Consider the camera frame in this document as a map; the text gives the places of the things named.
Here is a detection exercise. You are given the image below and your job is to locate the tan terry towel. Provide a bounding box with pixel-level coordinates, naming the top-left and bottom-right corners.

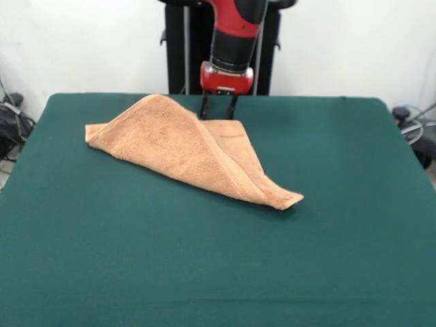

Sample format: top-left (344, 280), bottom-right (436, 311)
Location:
top-left (84, 93), bottom-right (305, 211)

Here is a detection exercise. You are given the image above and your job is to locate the dark green table cloth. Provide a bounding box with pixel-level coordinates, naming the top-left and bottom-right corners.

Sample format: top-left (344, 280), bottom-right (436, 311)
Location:
top-left (0, 92), bottom-right (436, 327)

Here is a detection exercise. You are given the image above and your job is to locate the grey chair base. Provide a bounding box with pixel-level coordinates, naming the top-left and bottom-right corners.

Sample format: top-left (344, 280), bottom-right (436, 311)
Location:
top-left (391, 104), bottom-right (436, 170)

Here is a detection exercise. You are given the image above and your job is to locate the black chair base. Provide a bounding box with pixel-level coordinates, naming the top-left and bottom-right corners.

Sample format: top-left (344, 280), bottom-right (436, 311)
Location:
top-left (0, 91), bottom-right (37, 163)

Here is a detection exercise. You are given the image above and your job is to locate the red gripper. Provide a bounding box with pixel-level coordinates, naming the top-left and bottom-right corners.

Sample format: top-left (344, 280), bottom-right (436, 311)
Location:
top-left (199, 61), bottom-right (255, 121)

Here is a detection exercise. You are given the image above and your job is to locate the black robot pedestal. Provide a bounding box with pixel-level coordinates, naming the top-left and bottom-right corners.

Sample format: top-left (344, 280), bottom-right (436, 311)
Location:
top-left (156, 0), bottom-right (297, 96)

